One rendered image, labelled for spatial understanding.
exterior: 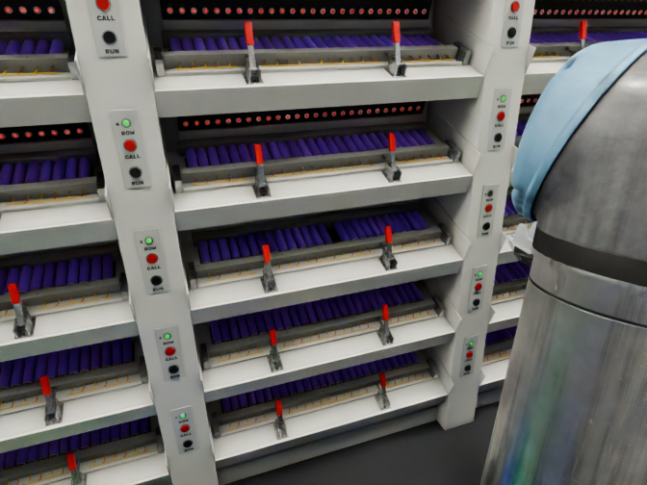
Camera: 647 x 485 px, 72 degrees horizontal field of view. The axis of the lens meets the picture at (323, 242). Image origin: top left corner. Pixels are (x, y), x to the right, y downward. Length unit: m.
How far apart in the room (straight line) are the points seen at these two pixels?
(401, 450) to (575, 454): 0.99
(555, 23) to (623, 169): 1.03
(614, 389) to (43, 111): 0.75
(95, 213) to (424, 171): 0.63
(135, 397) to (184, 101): 0.59
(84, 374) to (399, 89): 0.83
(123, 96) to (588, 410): 0.69
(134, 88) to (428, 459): 1.07
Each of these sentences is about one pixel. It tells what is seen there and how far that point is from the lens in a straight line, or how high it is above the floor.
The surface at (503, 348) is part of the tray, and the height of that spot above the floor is 0.17.
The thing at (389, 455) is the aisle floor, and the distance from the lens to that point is 1.28.
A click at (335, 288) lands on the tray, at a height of 0.50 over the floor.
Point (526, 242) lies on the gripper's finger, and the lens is 0.93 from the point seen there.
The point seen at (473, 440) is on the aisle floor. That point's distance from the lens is 1.36.
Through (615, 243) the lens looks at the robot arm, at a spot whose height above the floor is 0.87.
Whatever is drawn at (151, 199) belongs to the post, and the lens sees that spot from 0.80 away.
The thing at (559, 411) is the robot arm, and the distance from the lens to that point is 0.32.
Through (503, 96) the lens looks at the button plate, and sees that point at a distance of 1.00.
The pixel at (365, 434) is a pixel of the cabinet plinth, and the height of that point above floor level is 0.03.
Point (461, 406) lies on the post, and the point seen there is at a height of 0.07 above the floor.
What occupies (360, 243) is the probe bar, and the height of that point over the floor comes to 0.57.
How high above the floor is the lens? 0.96
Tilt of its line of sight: 23 degrees down
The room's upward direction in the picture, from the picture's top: 1 degrees counter-clockwise
